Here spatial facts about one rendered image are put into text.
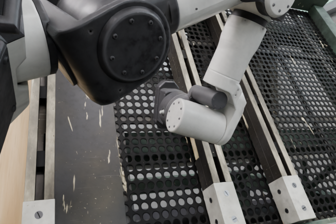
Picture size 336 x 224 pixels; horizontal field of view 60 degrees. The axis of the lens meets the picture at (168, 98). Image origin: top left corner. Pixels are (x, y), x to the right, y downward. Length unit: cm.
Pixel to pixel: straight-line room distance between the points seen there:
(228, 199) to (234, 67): 40
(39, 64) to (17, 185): 47
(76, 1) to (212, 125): 32
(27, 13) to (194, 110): 32
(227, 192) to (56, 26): 64
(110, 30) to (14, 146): 56
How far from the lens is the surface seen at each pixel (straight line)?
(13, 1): 26
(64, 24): 30
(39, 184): 74
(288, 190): 95
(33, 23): 33
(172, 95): 64
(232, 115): 56
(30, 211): 69
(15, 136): 81
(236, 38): 52
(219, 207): 80
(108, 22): 29
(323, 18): 189
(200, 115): 53
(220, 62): 53
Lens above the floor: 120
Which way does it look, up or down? 4 degrees up
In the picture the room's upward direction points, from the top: straight up
